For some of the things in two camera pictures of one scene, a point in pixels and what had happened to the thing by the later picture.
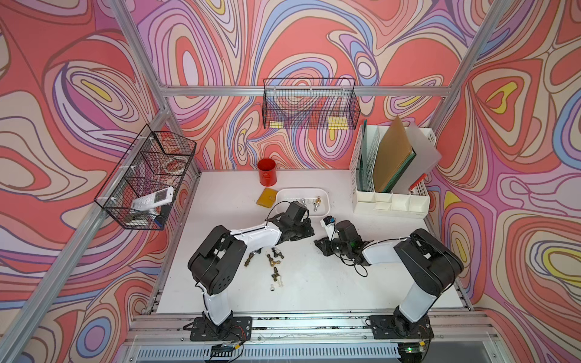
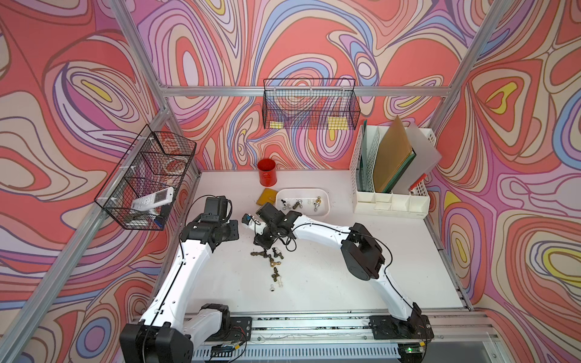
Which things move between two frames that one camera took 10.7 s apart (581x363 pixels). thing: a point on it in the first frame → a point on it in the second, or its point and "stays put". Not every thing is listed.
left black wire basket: (156, 162) stays put
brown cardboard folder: (392, 150) stays put
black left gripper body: (301, 230) → (228, 230)
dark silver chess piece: (247, 262) → (263, 253)
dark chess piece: (276, 253) stays put
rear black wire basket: (311, 103) stays put
